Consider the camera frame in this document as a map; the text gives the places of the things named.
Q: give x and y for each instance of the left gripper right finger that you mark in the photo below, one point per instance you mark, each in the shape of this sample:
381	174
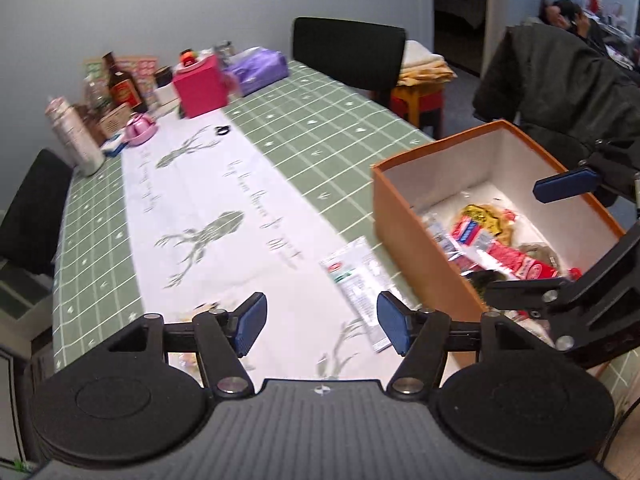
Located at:
401	325

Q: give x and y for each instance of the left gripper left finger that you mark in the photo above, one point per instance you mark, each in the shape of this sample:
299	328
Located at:
245	323

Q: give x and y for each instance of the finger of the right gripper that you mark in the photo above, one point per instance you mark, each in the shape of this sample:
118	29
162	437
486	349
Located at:
566	185

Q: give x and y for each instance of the yellow waffle snack bag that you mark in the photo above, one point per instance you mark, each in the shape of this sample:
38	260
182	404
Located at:
495	219

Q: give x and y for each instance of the white silver sachet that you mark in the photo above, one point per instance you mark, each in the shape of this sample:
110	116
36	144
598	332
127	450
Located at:
360	277

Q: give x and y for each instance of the red snack packet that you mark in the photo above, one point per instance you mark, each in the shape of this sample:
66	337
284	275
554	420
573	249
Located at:
483	247

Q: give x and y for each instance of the brown dried snack bag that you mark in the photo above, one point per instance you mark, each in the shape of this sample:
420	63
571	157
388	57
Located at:
542	253

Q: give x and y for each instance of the puffed rice snack bag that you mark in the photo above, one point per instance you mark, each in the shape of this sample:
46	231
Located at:
192	362

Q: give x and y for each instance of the black foil snack packet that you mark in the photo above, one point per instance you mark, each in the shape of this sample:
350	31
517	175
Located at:
481	279

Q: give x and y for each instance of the orange cardboard box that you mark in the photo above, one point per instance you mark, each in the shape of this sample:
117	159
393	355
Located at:
491	164

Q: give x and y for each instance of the dark jacket on chair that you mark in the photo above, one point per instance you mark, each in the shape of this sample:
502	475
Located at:
572	101

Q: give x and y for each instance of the white sachet in box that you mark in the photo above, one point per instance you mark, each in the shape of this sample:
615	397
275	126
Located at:
447	244

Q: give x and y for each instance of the white deer table runner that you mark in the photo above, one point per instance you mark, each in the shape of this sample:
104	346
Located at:
209	218

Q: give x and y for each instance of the wooden stool with cloths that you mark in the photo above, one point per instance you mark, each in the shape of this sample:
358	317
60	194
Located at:
419	95

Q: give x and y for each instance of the black binder clip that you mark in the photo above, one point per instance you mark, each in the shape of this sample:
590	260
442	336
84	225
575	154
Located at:
222	130

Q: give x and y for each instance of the green grid tablecloth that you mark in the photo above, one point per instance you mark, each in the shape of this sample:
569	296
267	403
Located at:
323	137

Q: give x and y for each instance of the pink round gadget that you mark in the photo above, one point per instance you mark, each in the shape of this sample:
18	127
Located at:
139	129

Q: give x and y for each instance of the black chair far right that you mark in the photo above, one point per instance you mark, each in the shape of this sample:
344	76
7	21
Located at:
364	56

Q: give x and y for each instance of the black chair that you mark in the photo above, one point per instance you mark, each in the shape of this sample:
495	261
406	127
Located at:
364	56
31	226

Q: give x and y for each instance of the black chair left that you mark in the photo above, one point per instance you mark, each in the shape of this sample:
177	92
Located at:
31	226

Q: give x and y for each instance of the pink square box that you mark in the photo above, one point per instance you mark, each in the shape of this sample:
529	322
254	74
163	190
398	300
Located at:
201	88

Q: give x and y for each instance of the small woven radio box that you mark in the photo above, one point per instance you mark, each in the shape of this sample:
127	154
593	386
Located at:
115	120

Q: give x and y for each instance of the purple tissue pack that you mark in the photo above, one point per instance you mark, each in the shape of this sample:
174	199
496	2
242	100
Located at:
254	69

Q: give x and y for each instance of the brown liquor bottle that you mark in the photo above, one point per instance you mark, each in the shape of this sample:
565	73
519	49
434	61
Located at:
123	87

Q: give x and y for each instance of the clear plastic bottle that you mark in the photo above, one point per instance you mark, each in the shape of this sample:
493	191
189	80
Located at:
97	96

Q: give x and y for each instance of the colourful sticker card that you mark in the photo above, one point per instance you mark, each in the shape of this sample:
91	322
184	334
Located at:
142	68

